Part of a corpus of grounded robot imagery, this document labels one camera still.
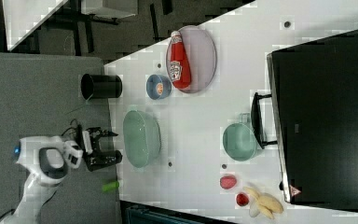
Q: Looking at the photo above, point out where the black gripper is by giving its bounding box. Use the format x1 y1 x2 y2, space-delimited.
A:
82 127 122 172

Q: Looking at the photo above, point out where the black toaster oven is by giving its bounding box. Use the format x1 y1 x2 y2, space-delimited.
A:
267 29 358 212

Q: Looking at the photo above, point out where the green marker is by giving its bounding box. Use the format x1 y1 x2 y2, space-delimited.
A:
102 181 119 192

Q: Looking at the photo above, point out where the blue small bowl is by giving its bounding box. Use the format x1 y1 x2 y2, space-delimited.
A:
145 75 172 100

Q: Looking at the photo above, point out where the green mug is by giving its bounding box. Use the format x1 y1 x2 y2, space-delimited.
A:
223 113 258 161

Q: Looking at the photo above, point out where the black cylindrical cup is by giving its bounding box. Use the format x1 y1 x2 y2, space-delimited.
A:
80 74 122 100

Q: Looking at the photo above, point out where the small red fruit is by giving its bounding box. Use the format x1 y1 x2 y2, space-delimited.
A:
236 193 249 206

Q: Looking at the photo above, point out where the orange slice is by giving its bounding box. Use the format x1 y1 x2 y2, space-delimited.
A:
157 83 164 95

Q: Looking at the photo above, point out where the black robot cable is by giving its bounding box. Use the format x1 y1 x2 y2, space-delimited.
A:
61 119 82 138

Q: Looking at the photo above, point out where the peeled banana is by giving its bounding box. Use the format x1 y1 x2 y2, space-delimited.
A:
243 187 283 219

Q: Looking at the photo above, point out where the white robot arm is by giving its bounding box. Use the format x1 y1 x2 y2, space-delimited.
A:
0 126 122 224

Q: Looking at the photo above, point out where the grey round plate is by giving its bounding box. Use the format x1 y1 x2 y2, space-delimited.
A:
166 25 217 93

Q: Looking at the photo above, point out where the red ketchup bottle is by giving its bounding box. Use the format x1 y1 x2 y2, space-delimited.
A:
169 31 192 89

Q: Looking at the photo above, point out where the red strawberry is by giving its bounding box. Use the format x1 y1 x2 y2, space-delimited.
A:
220 175 237 189

